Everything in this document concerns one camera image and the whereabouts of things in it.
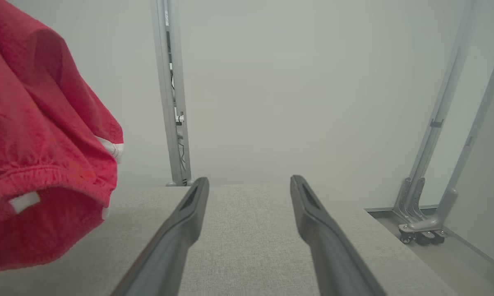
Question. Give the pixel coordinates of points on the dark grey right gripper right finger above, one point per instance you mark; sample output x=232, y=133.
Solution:
x=333, y=255

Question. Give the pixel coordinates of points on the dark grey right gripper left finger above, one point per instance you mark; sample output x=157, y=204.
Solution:
x=169, y=246

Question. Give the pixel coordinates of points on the red shorts with white stripe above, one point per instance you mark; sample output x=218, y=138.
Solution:
x=37, y=144

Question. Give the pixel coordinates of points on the grey wheeled stand leg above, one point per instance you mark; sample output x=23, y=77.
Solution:
x=440, y=111
x=473, y=135

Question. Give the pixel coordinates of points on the grey partition post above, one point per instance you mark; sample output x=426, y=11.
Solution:
x=175, y=82

